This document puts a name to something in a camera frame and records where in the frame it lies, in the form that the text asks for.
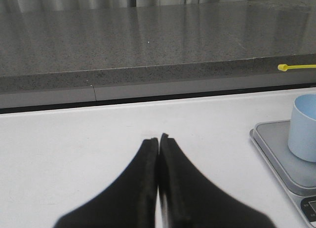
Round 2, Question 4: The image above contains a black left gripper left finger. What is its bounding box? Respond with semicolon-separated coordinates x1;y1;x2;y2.
55;138;158;228

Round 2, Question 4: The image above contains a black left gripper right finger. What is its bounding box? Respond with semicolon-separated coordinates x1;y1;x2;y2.
158;134;275;228

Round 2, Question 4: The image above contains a light blue plastic cup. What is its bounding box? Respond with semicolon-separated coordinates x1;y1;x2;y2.
287;94;316;162

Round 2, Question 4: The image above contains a yellow squeeze bottle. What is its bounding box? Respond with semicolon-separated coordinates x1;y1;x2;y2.
277;64;316;72

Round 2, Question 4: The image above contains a silver electronic kitchen scale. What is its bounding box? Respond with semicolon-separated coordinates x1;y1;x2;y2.
249;120;316;228

